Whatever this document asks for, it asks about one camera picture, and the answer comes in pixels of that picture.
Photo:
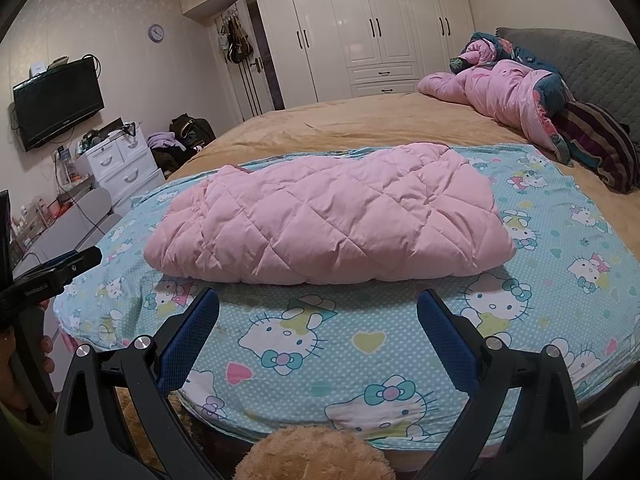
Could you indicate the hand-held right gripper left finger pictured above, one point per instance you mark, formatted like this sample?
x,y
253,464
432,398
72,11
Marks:
x,y
192,340

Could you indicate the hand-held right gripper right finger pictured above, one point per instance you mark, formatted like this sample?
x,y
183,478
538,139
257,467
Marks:
x,y
450,345

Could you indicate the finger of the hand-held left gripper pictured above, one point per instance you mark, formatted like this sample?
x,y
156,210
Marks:
x,y
75,262

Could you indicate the pink quilted jacket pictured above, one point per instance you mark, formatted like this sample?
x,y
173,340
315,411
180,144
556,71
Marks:
x,y
325,215

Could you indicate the purple clothes pile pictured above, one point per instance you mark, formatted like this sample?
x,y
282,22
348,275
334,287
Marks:
x,y
161,140

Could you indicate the person's left hand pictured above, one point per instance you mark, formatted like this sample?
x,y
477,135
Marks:
x,y
48,364

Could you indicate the cartoon cat printed blanket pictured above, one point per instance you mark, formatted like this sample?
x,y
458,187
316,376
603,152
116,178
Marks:
x,y
350,340

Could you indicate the white drawer chest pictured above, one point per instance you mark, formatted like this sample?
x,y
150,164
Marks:
x,y
125,175

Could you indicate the black television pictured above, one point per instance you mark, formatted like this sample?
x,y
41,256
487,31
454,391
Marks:
x,y
57,105

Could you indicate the brown fuzzy clothing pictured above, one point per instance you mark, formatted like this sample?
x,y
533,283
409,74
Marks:
x,y
310,455

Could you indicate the black bag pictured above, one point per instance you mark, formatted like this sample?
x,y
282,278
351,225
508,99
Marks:
x,y
192,130

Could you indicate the white router box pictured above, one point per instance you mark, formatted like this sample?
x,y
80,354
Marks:
x,y
38,69

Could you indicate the dark striped blanket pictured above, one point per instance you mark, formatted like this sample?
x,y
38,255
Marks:
x,y
595,145

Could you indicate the white door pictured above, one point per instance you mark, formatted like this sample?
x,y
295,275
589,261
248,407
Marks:
x,y
257,90

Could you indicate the pink floral duvet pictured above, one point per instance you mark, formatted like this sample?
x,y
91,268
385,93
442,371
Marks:
x,y
500,90

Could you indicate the hanging dark bags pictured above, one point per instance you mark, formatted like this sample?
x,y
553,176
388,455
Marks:
x,y
237,42

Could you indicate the grey quilted headboard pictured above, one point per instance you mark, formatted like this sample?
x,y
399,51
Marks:
x,y
590,55

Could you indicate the white wardrobe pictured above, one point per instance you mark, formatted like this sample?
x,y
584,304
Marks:
x,y
350,35

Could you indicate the round wall clock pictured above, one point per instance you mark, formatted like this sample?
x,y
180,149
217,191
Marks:
x,y
156,32

